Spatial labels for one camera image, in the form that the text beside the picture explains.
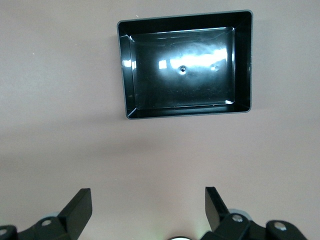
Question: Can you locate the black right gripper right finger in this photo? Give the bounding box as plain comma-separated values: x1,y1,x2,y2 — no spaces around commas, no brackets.
199,186,307,240

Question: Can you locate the black plastic box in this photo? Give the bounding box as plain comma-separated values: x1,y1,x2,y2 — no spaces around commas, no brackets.
116,9,254,120

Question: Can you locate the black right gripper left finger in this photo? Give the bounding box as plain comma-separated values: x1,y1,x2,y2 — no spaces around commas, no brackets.
0,188,93,240

